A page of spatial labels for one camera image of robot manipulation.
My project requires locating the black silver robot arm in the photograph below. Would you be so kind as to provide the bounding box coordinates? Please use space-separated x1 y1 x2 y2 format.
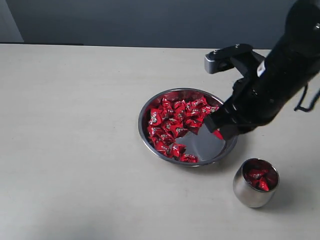
204 0 320 140

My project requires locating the shiny steel cup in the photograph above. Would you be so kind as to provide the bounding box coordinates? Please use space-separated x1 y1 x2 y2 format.
233 158 280 208

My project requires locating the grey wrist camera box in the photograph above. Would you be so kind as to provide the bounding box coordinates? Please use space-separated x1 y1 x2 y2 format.
204 43 253 74

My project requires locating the round steel plate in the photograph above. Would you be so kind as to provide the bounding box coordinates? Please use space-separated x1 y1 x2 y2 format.
137 88 238 167

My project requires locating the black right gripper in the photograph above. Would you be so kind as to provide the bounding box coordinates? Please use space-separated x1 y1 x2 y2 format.
203 74 300 141

